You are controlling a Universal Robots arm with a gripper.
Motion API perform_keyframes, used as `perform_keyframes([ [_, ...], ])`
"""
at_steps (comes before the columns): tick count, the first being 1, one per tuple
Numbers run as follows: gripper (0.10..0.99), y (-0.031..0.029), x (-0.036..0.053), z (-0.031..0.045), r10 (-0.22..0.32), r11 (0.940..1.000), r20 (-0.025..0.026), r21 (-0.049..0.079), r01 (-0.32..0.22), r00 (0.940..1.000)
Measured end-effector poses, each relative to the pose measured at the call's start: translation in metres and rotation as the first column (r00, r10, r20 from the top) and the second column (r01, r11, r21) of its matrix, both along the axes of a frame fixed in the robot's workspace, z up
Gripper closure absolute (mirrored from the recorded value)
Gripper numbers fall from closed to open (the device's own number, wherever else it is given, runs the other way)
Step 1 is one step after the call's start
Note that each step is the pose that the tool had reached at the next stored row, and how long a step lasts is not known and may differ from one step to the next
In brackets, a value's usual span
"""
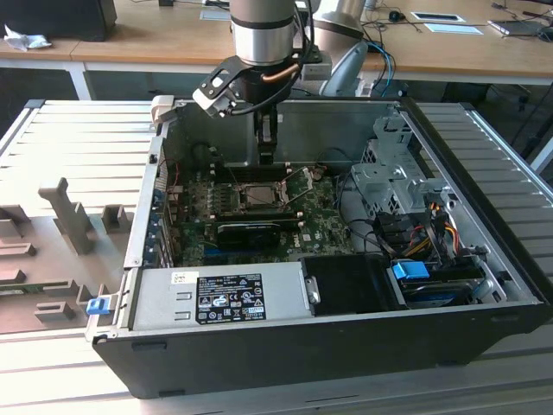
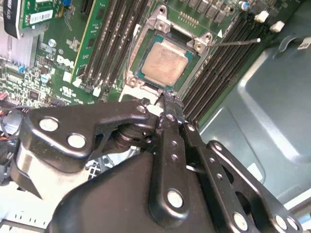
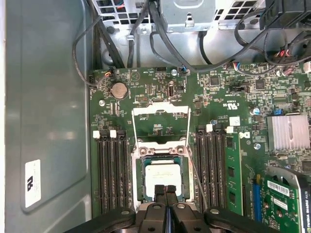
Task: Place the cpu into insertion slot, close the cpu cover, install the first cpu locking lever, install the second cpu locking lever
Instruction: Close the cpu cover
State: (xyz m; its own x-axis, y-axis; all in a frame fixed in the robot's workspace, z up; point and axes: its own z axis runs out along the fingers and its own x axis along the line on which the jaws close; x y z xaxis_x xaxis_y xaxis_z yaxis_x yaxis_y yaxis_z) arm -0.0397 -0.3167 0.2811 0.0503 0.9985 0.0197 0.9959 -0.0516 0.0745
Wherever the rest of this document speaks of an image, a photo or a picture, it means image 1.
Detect thin metal locking lever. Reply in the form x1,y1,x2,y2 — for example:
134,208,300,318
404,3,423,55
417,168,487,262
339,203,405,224
226,165,243,194

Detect metal CPU socket cover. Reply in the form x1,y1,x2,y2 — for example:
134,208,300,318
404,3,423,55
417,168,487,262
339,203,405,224
280,166,315,204

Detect black RAM slot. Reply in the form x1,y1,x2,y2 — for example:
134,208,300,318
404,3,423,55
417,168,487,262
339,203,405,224
215,215,303,227
224,170,303,182
218,209,299,220
222,162,306,173

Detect CPU socket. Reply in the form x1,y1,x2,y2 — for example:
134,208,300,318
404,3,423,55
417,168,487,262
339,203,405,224
231,179,293,213

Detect beige case latch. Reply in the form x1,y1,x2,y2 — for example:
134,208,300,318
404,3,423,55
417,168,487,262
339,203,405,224
150,95,176,127

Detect green motherboard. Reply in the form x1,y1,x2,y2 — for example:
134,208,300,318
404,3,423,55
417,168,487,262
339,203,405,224
172,166,359,267

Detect black graphics card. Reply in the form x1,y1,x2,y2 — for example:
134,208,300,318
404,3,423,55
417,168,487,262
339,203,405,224
214,220,284,252

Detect metal disk bay cage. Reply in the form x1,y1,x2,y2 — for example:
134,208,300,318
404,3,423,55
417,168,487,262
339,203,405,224
349,114,459,226

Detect long wooden desk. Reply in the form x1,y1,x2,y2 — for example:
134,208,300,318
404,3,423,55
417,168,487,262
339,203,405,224
0,0,553,103

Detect black plastic shroud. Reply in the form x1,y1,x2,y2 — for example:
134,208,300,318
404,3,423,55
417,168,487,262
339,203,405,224
297,254,410,319

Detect grey power supply unit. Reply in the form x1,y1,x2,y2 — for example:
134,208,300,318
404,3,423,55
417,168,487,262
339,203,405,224
129,261,313,333

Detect black open PC case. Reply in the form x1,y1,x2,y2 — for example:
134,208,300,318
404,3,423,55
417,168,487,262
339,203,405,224
84,95,553,401

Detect large black box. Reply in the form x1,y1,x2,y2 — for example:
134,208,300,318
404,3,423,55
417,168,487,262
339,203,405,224
0,0,118,43

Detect crumpled white paper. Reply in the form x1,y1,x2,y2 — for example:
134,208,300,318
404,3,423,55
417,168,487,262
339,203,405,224
3,23,54,53

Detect dark closed laptop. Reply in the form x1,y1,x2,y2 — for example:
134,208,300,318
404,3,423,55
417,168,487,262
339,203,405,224
487,19,548,39

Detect green RAM stick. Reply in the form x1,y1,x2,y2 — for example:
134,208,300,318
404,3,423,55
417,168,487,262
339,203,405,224
0,283,47,296

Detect copper coloured cable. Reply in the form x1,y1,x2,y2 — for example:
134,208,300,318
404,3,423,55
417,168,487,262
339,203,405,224
261,63,300,84

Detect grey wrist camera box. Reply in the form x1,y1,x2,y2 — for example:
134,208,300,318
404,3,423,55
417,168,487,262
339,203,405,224
192,55,244,118

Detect thin red wire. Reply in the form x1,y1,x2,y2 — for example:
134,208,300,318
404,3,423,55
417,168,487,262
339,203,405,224
169,162,185,195

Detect blue cable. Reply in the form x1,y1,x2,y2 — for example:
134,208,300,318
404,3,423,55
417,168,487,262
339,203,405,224
366,41,395,94

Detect yellow red power wires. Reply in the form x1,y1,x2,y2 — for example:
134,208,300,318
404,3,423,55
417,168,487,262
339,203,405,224
404,202,461,260

